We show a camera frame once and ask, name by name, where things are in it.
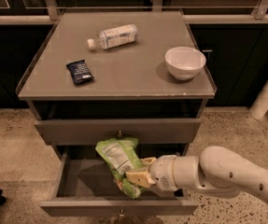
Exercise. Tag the green rice chip bag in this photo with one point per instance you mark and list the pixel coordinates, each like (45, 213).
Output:
(120, 156)

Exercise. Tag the white ceramic bowl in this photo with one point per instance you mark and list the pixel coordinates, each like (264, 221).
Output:
(184, 63)

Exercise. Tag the clear plastic water bottle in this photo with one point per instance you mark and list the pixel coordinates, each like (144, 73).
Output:
(113, 37)

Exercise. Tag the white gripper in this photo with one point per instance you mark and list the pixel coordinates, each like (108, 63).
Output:
(162, 172)

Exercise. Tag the open grey middle drawer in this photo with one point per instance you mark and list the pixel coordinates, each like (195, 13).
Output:
(86, 188)

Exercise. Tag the grey top drawer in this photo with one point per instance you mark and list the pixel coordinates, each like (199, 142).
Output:
(60, 132)

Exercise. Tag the round metal middle knob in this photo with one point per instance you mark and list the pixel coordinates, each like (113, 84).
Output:
(121, 215)

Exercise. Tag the dark blue snack packet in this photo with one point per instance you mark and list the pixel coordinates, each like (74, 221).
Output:
(79, 72)

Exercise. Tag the grey drawer cabinet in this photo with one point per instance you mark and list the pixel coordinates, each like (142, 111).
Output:
(129, 82)

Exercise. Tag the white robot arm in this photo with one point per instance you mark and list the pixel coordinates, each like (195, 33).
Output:
(215, 170)

